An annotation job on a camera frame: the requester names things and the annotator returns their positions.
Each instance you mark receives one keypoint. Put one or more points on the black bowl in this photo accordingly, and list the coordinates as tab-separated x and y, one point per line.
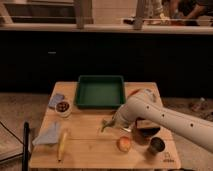
146	133

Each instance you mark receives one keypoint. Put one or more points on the grey blue cloth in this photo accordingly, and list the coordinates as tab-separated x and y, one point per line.
49	136

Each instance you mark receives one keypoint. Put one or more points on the orange peach fruit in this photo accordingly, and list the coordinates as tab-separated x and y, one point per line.
124	144

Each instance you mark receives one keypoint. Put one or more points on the blue sponge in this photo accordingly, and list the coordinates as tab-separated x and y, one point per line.
55	100

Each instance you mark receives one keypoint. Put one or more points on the green plastic tray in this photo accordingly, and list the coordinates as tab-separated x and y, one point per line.
100	92

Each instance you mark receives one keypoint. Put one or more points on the wooden block in bowl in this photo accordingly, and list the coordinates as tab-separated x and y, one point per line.
146	124

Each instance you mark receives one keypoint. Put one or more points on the white cup with nuts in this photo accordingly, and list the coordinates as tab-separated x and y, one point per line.
63	109

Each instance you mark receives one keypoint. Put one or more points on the dark metal cup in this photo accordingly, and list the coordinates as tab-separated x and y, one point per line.
157	145

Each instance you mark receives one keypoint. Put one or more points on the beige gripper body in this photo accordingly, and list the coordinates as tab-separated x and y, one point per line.
115	123

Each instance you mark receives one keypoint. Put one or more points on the black pole stand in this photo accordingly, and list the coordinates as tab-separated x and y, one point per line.
25	157

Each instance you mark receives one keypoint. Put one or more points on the person in background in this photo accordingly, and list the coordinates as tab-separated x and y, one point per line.
186	12

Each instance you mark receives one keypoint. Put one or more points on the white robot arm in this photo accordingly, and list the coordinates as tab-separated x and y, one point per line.
143	105

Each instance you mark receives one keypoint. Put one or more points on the orange bowl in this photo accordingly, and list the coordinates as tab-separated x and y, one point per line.
133	92

